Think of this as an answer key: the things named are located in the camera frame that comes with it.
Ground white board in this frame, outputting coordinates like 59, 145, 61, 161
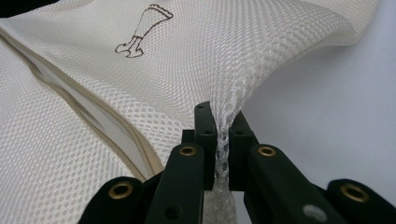
229, 0, 396, 224

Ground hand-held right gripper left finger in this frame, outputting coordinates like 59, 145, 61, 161
145, 101, 219, 224

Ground cream mesh laundry bag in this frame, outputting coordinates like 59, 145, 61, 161
0, 0, 380, 224

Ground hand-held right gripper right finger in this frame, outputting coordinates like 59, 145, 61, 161
228, 110, 347, 224

